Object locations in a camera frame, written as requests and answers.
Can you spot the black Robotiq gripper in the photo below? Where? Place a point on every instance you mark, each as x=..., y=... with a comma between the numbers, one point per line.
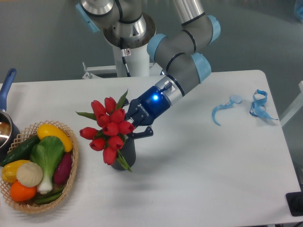
x=153, y=103

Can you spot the red tulip bouquet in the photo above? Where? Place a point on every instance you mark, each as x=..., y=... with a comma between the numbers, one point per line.
x=112, y=137

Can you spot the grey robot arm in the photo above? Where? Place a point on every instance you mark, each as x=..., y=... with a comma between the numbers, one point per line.
x=132, y=35

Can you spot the dark grey ribbed vase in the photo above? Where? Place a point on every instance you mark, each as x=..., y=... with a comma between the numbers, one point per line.
x=126, y=156

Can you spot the blue curled ribbon strip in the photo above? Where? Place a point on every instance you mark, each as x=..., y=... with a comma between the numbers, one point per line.
x=234, y=99

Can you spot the purple sweet potato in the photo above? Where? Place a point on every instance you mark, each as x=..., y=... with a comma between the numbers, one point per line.
x=63, y=170

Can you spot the green bok choy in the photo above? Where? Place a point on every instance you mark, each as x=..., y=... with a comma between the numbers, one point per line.
x=47, y=154

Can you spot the yellow squash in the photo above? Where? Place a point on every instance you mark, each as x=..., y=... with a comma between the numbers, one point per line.
x=50, y=130

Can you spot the blue ribbon bundle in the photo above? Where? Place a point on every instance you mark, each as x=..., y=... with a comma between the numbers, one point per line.
x=257, y=108

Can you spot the green pea pods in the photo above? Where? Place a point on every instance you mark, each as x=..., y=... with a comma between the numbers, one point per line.
x=49, y=197

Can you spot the cream white garlic bulb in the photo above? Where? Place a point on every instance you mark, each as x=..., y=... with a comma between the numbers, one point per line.
x=29, y=174

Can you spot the dark green cucumber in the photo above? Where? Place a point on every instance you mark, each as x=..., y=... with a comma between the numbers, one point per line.
x=21, y=152

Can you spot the orange fruit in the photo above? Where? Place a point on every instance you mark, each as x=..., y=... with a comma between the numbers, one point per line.
x=20, y=193

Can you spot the yellow bell pepper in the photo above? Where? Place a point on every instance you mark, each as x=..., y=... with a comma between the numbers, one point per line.
x=9, y=171

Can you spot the black device at edge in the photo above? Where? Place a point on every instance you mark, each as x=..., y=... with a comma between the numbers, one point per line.
x=295, y=203

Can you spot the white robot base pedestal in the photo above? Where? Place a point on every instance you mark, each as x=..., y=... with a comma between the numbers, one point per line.
x=128, y=63

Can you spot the blue handled saucepan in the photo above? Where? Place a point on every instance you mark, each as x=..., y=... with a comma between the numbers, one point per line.
x=8, y=130

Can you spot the white frame at right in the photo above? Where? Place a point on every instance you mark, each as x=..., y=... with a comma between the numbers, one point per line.
x=293, y=108

